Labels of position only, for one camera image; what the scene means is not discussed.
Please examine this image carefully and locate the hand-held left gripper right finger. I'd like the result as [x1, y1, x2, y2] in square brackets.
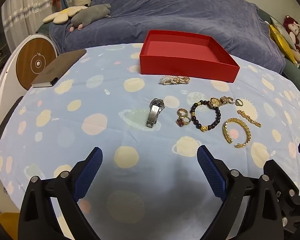
[197, 145, 283, 240]

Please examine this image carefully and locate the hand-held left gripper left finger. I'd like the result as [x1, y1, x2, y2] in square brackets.
[18, 147, 103, 240]

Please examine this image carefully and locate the gold cuff bangle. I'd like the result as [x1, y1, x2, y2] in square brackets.
[222, 118, 252, 148]

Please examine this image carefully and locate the dark bead bracelet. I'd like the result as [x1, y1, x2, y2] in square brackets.
[190, 100, 222, 132]

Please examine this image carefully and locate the gold ring with red stone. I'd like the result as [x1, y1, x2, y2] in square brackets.
[176, 116, 192, 127]

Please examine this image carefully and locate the gold chain bracelet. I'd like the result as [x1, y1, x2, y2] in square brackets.
[237, 109, 262, 128]

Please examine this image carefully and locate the gold wristwatch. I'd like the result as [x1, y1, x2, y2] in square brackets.
[208, 96, 230, 108]

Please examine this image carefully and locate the silver metal wristwatch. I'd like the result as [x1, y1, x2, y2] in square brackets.
[146, 98, 165, 128]

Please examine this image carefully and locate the pearl bracelet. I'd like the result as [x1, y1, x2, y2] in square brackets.
[159, 76, 191, 86]

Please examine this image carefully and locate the red cardboard box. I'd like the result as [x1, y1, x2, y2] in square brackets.
[139, 30, 240, 83]

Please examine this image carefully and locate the green sofa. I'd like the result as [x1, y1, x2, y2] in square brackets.
[257, 7, 300, 85]

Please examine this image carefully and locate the yellow object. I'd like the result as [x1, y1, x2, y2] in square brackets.
[0, 212, 21, 240]

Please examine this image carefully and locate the brown notebook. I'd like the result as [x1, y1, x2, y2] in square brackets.
[31, 49, 87, 88]

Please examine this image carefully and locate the yellow cushion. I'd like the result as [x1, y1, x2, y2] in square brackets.
[268, 23, 298, 65]

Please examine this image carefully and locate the white device with wooden disc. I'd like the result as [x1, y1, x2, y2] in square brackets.
[0, 32, 58, 167]

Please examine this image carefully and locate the red monkey plush toy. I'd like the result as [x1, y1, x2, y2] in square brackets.
[282, 15, 300, 53]

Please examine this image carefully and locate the grey cushion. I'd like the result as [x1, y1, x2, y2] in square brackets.
[269, 16, 297, 51]

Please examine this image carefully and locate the grey plush toy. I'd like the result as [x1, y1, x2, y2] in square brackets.
[68, 4, 112, 33]

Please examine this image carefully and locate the cream flower cushion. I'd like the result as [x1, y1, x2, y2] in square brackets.
[42, 5, 89, 25]

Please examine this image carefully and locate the blue covered sofa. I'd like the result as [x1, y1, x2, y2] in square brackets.
[49, 0, 287, 75]

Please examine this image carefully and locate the white curtain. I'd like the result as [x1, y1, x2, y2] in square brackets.
[1, 0, 57, 52]

